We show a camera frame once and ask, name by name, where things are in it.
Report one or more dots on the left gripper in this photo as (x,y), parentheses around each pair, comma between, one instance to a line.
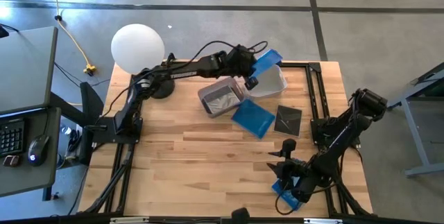
(243,61)

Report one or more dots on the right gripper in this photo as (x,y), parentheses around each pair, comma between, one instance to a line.
(300,179)

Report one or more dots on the blue jewel case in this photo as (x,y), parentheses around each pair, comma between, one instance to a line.
(267,61)
(253,118)

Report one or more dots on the blue plastic-wrapped packet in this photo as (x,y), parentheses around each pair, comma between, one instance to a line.
(280,188)

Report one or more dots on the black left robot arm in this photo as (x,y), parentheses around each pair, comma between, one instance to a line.
(194,69)

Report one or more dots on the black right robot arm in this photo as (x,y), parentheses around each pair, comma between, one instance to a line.
(341,137)

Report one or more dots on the white translucent plastic bin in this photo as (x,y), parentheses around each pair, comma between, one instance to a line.
(274,83)

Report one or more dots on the grey translucent plastic bin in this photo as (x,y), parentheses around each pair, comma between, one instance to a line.
(202,96)

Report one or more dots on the black rounded device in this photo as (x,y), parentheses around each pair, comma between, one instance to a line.
(240,216)

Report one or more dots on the black table clamp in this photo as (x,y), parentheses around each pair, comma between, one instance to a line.
(170,58)

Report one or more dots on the white globe lamp black base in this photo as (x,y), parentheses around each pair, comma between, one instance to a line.
(137,49)

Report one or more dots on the black computer mouse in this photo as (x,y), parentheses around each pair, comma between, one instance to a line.
(38,149)

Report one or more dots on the black keyboard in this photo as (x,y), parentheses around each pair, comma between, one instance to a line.
(12,137)

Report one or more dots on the dark grey desk surface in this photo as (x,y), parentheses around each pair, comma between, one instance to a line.
(21,179)

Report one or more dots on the small dark red device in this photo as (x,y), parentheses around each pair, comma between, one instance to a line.
(11,161)

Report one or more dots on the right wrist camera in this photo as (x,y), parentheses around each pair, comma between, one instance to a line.
(288,146)

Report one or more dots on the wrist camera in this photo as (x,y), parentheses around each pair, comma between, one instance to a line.
(288,146)
(251,83)

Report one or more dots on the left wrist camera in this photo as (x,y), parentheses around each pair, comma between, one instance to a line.
(251,83)

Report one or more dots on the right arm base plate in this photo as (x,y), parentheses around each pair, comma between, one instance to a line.
(319,130)

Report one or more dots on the black aluminium extrusion frame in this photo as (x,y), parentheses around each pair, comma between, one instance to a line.
(295,65)

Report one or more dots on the silver metal bracket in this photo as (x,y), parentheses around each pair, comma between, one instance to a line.
(128,221)
(322,221)

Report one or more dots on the grey metal table frame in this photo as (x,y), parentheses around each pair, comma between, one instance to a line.
(414,130)

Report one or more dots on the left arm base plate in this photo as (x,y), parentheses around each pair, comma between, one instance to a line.
(102,132)

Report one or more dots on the black desk support bracket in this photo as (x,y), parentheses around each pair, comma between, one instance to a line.
(90,102)

